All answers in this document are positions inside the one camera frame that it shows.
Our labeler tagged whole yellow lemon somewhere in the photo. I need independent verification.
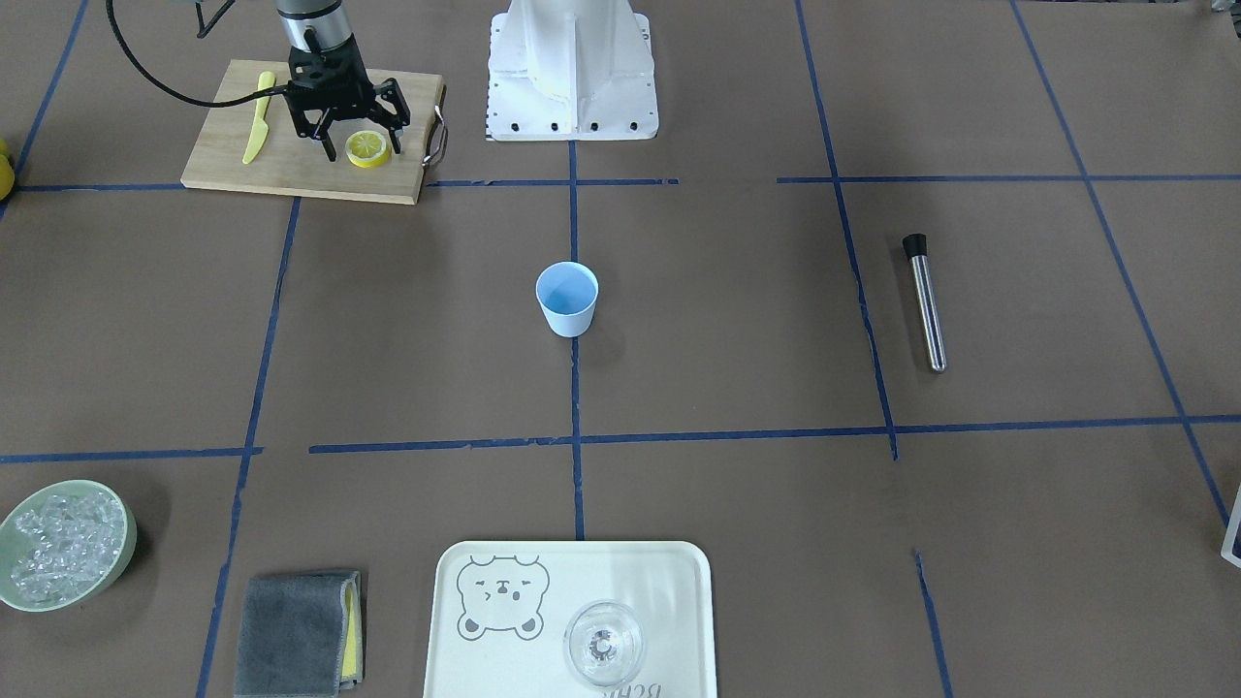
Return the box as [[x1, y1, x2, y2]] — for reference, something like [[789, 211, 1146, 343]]
[[0, 153, 16, 202]]

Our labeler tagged green bowl of ice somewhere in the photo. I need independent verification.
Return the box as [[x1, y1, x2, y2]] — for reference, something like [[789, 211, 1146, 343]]
[[1, 479, 138, 614]]

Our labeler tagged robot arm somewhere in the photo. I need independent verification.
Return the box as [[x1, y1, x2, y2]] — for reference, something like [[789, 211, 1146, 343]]
[[276, 1, 411, 161]]

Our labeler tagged grey folded cloth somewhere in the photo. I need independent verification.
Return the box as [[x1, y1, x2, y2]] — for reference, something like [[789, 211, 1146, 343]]
[[232, 569, 365, 697]]

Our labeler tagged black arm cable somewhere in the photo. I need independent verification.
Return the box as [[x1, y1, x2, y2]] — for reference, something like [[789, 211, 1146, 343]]
[[105, 0, 292, 109]]

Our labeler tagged yellow plastic knife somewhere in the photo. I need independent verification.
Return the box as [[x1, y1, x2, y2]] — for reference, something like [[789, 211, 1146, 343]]
[[242, 70, 276, 165]]

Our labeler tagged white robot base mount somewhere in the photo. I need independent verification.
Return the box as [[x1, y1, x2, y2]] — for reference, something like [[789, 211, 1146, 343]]
[[485, 1, 660, 143]]

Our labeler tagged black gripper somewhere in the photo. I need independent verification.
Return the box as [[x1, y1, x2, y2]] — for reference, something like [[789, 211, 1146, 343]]
[[284, 43, 411, 161]]

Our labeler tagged clear wine glass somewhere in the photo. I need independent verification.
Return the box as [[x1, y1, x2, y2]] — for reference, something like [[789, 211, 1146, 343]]
[[562, 599, 647, 691]]

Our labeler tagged yellow lemon half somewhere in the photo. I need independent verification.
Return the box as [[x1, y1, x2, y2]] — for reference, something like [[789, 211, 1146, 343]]
[[345, 130, 392, 169]]

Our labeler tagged bamboo cutting board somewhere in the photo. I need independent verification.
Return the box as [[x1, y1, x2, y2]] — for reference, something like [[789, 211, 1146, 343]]
[[181, 68, 446, 205]]

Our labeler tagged cream bear serving tray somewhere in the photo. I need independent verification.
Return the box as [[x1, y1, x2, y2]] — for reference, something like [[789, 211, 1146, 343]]
[[423, 542, 719, 697]]

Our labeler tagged light blue plastic cup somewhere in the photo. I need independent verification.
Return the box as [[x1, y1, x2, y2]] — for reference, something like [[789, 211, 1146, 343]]
[[535, 261, 601, 337]]

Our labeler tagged white wire cup rack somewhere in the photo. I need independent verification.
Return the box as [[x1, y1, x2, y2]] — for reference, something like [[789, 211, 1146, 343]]
[[1220, 488, 1241, 569]]

